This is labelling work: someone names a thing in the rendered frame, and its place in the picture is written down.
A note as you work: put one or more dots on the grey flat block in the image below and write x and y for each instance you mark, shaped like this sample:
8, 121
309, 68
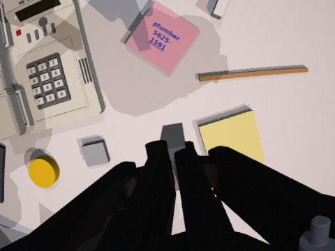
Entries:
219, 9

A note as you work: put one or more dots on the yellow sticky note pad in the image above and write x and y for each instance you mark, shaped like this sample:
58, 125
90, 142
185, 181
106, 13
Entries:
238, 131

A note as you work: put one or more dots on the dark grey keypad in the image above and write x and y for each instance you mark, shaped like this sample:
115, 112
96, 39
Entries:
2, 171

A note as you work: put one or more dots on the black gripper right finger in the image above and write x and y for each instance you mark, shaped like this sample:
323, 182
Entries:
285, 212

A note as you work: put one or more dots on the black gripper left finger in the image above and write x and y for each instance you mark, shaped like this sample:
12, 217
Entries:
91, 222

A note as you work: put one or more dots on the brown wooden stick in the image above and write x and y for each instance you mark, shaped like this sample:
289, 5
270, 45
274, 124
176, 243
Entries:
254, 73

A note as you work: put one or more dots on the pink sticky note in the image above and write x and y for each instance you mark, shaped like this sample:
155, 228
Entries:
162, 37

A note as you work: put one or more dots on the yellow short cylinder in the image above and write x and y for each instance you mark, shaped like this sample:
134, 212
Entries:
44, 171

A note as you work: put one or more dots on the grey square block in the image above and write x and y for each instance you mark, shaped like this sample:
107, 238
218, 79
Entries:
95, 153

